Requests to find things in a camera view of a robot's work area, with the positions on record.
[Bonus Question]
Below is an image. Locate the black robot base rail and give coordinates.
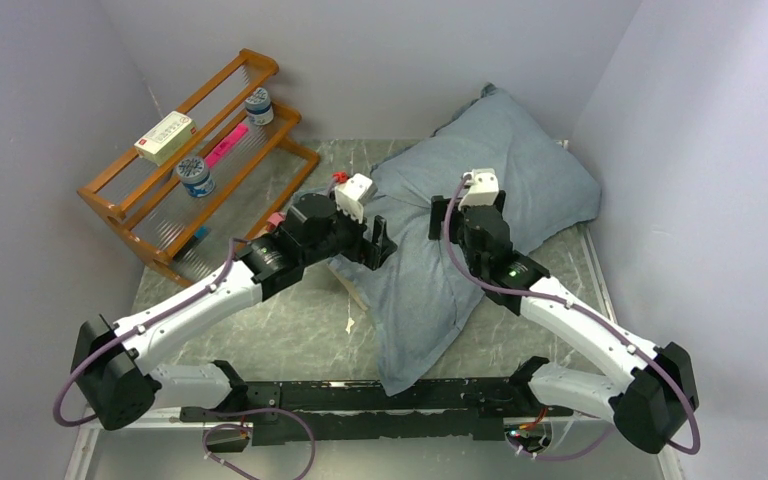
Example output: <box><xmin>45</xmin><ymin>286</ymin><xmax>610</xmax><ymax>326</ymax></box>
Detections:
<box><xmin>180</xmin><ymin>377</ymin><xmax>570</xmax><ymax>446</ymax></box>

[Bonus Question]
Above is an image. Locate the far blue white jar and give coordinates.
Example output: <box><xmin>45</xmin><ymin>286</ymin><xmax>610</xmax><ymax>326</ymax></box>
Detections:
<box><xmin>244</xmin><ymin>87</ymin><xmax>274</xmax><ymax>126</ymax></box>

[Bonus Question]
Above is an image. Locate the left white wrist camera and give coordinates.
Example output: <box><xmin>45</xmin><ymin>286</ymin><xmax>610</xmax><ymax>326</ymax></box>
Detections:
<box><xmin>332</xmin><ymin>172</ymin><xmax>377</xmax><ymax>224</ymax></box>

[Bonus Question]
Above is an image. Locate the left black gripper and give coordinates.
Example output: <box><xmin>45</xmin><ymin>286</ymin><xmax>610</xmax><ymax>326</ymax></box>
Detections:
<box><xmin>302</xmin><ymin>198</ymin><xmax>397</xmax><ymax>269</ymax></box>

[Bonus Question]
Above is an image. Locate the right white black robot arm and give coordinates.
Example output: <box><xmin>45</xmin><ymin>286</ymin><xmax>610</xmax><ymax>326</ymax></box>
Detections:
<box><xmin>428</xmin><ymin>194</ymin><xmax>701</xmax><ymax>455</ymax></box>

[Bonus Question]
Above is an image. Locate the wooden tiered shelf rack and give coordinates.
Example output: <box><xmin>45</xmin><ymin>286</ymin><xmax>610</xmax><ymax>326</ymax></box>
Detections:
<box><xmin>77</xmin><ymin>49</ymin><xmax>320</xmax><ymax>286</ymax></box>

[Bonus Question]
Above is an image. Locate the blue grey pillow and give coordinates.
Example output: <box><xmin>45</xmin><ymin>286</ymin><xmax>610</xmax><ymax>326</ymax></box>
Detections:
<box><xmin>328</xmin><ymin>84</ymin><xmax>601</xmax><ymax>395</ymax></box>

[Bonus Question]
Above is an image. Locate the blue white jar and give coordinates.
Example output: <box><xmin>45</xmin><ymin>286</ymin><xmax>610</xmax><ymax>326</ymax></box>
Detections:
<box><xmin>244</xmin><ymin>87</ymin><xmax>274</xmax><ymax>126</ymax></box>
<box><xmin>175</xmin><ymin>156</ymin><xmax>215</xmax><ymax>198</ymax></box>

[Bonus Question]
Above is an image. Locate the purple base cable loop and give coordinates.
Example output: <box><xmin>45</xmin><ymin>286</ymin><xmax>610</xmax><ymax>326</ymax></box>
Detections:
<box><xmin>201</xmin><ymin>406</ymin><xmax>316</xmax><ymax>480</ymax></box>

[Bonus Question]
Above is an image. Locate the patchwork green beige pillowcase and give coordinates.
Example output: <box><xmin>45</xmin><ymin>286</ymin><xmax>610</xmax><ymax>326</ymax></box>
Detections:
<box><xmin>328</xmin><ymin>266</ymin><xmax>368</xmax><ymax>312</ymax></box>

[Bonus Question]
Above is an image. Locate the white cardboard box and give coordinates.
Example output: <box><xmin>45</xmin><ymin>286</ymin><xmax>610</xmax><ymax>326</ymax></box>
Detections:
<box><xmin>134</xmin><ymin>111</ymin><xmax>197</xmax><ymax>166</ymax></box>

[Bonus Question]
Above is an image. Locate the pink capped bottle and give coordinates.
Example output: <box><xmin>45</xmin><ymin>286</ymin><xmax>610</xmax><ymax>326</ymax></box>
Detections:
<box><xmin>261</xmin><ymin>212</ymin><xmax>286</xmax><ymax>235</ymax></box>

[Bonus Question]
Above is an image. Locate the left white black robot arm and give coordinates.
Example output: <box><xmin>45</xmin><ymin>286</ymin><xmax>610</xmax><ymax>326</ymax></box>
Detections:
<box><xmin>69</xmin><ymin>193</ymin><xmax>397</xmax><ymax>430</ymax></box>

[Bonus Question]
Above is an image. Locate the near blue white jar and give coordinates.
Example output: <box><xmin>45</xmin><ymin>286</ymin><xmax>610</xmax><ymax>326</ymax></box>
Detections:
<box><xmin>175</xmin><ymin>156</ymin><xmax>215</xmax><ymax>198</ymax></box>

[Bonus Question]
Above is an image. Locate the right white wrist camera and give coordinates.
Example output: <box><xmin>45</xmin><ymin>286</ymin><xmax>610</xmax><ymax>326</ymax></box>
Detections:
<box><xmin>457</xmin><ymin>168</ymin><xmax>500</xmax><ymax>210</ymax></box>

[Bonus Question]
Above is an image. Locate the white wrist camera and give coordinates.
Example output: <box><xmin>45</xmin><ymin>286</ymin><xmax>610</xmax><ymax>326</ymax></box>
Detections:
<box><xmin>332</xmin><ymin>172</ymin><xmax>377</xmax><ymax>224</ymax></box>
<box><xmin>457</xmin><ymin>168</ymin><xmax>500</xmax><ymax>210</ymax></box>

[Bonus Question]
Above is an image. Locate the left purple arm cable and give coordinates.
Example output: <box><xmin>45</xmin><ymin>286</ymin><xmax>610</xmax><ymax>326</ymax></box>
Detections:
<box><xmin>52</xmin><ymin>237</ymin><xmax>249</xmax><ymax>429</ymax></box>

